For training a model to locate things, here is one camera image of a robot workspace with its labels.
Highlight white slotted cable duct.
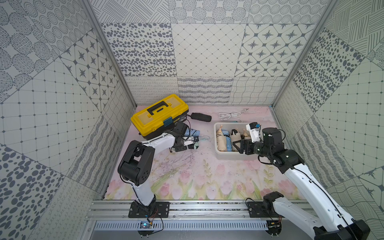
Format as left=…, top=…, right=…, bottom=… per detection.
left=94, top=220, right=268, bottom=231

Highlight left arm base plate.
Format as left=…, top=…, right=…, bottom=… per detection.
left=128, top=201, right=171, bottom=219

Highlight yellow black toolbox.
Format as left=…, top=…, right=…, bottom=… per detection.
left=131, top=94, right=189, bottom=140

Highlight white coiled cable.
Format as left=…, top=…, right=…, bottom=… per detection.
left=217, top=108, right=250, bottom=121

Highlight aluminium mounting rail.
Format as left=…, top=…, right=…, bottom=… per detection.
left=84, top=199, right=333, bottom=222

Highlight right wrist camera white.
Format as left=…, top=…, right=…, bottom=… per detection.
left=246, top=122, right=261, bottom=143

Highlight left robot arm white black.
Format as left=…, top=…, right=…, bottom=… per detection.
left=118, top=123, right=197, bottom=208

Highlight mint green umbrella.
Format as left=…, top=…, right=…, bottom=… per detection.
left=185, top=136, right=211, bottom=150

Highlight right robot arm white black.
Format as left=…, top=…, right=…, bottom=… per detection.
left=232, top=122, right=371, bottom=240

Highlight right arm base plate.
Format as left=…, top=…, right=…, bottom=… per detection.
left=246, top=199, right=283, bottom=219

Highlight periwinkle blue folded umbrella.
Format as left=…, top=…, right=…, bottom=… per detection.
left=184, top=129, right=200, bottom=137

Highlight beige umbrella black stripes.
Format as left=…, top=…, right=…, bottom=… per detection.
left=216, top=125, right=228, bottom=152

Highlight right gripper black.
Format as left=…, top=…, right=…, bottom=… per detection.
left=233, top=139, right=273, bottom=159

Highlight sky blue long umbrella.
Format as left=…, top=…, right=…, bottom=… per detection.
left=225, top=135, right=233, bottom=152

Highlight white plastic storage box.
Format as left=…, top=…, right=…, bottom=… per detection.
left=214, top=122, right=262, bottom=161

